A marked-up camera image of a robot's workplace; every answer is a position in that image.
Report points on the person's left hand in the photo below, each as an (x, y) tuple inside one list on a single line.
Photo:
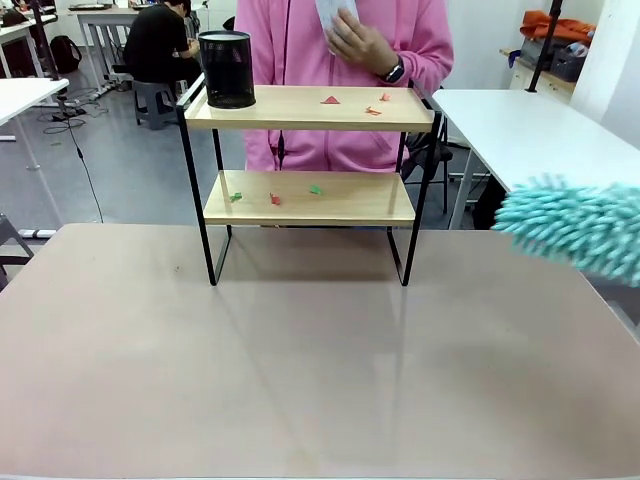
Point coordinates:
[(362, 42)]

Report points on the red triangular paper scrap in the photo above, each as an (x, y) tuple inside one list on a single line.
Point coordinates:
[(330, 101)]

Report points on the black mesh pen holder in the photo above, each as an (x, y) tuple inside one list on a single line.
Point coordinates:
[(227, 70)]

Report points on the green paper scrap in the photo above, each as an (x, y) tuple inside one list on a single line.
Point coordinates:
[(315, 189), (235, 197)]

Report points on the teal chenille duster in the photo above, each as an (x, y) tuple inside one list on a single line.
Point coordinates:
[(570, 225)]

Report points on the person's left forearm pink sleeve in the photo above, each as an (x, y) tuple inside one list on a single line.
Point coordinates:
[(425, 50)]

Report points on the dark smartwatch on wrist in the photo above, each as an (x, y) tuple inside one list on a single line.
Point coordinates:
[(395, 73)]

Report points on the person in pink hoodie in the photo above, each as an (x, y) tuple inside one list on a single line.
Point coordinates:
[(295, 40)]

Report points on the black folding chair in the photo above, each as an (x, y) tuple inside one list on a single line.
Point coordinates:
[(435, 155)]

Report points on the white cabinet with wooden top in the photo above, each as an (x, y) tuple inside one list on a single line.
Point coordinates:
[(522, 75)]

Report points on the large white table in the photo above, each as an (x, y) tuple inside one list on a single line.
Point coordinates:
[(520, 130)]

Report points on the black tripod pole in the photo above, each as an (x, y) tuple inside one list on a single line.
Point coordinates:
[(545, 45)]

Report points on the orange cloth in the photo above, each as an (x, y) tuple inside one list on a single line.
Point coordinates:
[(555, 26)]

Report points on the dark storage basket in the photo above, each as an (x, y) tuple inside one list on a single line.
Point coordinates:
[(567, 64)]

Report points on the seated person in black shirt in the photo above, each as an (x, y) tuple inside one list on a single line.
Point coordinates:
[(155, 40)]

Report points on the grey plastic stool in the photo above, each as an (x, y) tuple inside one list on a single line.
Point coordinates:
[(157, 100)]

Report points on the black backpack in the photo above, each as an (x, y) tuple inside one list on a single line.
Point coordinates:
[(66, 54)]

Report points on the black stand pole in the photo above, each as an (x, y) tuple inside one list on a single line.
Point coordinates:
[(46, 45)]

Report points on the white table with white legs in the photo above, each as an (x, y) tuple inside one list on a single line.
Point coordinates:
[(25, 95)]

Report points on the white desk with clutter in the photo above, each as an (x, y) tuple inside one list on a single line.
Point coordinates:
[(20, 27)]

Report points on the white power strip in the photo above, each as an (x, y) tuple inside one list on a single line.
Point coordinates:
[(37, 233)]

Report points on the black frame wooden two-tier shelf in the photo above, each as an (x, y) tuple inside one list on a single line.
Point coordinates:
[(305, 116)]

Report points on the white desk with grey frame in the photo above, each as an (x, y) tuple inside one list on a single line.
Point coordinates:
[(100, 17)]

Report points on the black chair frame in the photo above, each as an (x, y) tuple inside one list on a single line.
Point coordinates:
[(12, 250)]

